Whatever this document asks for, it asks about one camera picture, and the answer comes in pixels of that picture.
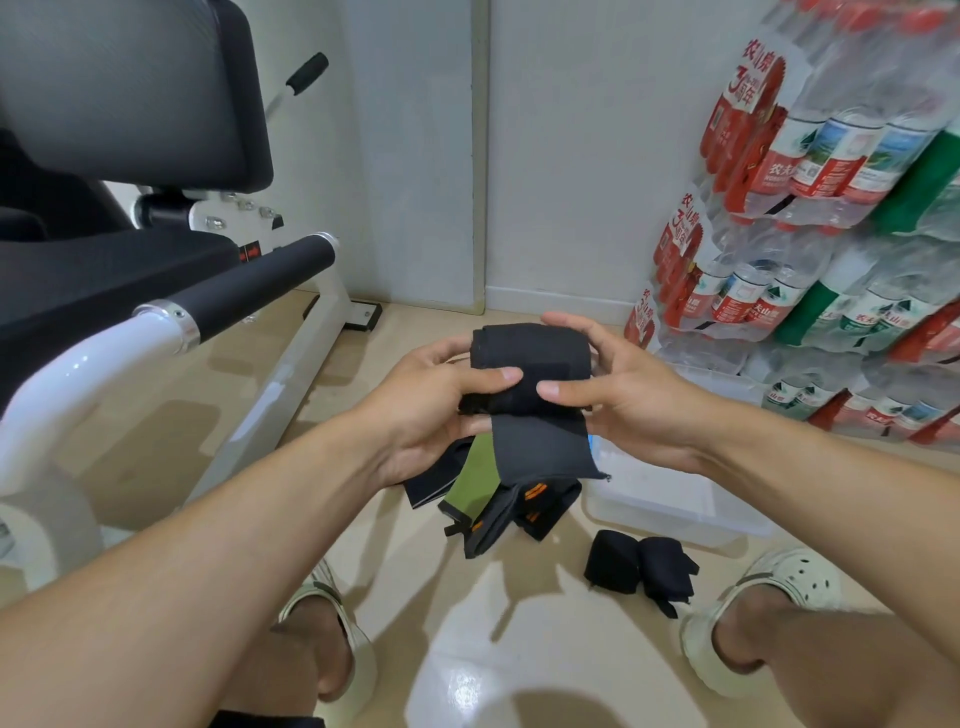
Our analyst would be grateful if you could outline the white exercise machine frame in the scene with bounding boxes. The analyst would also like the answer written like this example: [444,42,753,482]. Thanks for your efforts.
[0,183,385,594]

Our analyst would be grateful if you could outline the black foam roller bar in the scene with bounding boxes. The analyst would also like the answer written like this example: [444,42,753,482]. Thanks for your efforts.
[133,231,340,355]

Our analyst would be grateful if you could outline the black backrest pad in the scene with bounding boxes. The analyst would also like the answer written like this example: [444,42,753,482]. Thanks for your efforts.
[0,0,276,196]

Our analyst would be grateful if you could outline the white left slipper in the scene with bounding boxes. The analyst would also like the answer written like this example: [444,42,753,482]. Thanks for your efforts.
[277,558,380,726]

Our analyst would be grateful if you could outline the black shorts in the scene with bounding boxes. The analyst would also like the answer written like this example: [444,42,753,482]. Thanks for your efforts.
[213,708,328,728]

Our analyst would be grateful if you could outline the white right slipper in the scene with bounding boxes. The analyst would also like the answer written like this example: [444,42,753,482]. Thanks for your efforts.
[678,546,846,700]

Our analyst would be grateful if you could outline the person's right forearm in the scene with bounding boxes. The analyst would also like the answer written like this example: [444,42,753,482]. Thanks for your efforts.
[697,390,960,655]

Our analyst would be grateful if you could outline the white slipper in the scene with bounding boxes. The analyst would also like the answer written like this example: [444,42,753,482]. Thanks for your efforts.
[277,558,380,726]
[678,546,846,700]

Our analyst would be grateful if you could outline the person's right leg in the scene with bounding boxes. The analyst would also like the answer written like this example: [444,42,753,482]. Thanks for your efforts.
[711,583,960,728]

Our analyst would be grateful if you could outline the rolled black wrap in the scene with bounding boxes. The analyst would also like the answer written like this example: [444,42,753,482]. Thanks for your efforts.
[636,535,701,621]
[582,529,644,598]

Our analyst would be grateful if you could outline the person's left leg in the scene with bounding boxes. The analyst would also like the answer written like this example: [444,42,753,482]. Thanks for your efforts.
[213,594,355,728]

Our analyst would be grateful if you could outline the stack of water bottle packs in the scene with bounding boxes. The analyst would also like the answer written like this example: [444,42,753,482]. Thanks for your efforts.
[622,0,960,451]

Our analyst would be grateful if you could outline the grey door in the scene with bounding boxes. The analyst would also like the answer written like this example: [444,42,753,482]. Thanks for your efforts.
[339,0,490,316]

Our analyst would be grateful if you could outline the black seat pad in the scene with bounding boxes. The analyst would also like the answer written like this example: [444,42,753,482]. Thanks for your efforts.
[0,131,243,410]

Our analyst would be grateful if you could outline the black fabric wrap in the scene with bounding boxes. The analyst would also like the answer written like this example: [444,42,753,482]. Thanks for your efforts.
[457,322,611,501]

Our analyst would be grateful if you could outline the person's right hand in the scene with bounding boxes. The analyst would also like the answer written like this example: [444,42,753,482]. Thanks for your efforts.
[536,311,723,475]

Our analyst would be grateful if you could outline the person's leg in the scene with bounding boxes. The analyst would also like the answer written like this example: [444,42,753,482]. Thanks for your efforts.
[213,594,355,728]
[711,583,960,728]

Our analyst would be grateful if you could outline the plain black strap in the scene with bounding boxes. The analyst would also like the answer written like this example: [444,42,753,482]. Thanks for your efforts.
[402,435,475,511]

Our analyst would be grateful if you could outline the clear plastic storage box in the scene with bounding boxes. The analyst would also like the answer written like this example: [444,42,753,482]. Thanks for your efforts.
[580,433,783,550]

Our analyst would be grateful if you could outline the green and black strap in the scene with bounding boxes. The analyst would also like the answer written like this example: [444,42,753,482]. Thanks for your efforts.
[438,431,520,540]

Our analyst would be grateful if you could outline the lever with black grip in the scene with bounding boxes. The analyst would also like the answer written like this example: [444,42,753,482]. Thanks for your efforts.
[264,51,331,121]

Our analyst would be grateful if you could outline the person's left hand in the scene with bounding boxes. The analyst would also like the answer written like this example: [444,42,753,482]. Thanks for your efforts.
[351,334,525,490]

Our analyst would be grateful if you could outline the person's left forearm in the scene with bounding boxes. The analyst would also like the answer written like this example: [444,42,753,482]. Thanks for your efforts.
[0,407,393,728]

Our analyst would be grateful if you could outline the black strap with orange marks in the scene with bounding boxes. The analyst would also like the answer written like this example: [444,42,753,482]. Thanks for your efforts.
[462,480,584,561]

